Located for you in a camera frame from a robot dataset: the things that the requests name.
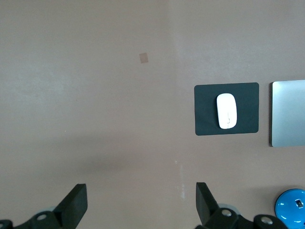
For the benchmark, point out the white computer mouse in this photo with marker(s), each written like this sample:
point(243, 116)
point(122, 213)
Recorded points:
point(226, 109)

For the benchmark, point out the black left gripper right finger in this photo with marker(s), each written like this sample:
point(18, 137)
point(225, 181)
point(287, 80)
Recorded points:
point(209, 214)

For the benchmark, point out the black mouse pad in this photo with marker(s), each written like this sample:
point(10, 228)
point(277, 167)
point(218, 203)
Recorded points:
point(205, 119)

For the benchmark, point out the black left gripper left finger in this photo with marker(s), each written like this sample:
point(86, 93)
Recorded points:
point(71, 205)

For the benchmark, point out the small brown tape patch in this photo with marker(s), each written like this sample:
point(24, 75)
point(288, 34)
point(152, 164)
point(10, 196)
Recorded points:
point(143, 58)

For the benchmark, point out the blue desk lamp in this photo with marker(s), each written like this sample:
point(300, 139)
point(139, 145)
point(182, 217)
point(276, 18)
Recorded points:
point(286, 207)

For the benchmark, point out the silver closed laptop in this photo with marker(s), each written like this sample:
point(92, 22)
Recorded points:
point(288, 114)

